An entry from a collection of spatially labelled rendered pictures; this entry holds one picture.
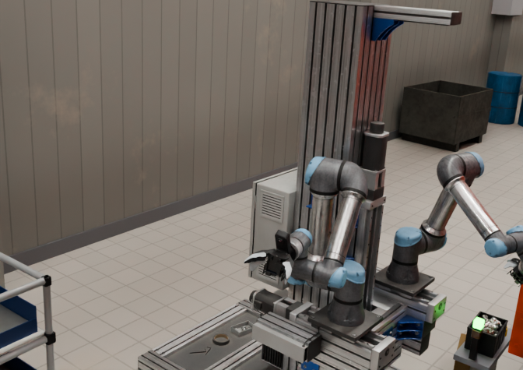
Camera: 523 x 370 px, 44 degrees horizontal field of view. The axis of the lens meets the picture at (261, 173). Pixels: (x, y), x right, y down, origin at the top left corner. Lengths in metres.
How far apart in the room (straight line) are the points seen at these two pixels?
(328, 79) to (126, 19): 2.74
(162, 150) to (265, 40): 1.59
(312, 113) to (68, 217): 2.83
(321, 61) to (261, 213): 0.74
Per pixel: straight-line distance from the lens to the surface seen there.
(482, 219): 2.68
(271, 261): 2.15
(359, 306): 2.63
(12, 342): 2.65
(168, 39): 5.41
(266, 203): 2.86
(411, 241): 2.95
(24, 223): 4.89
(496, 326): 3.37
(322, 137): 2.66
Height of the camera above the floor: 2.14
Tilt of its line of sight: 18 degrees down
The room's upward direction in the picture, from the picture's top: 3 degrees clockwise
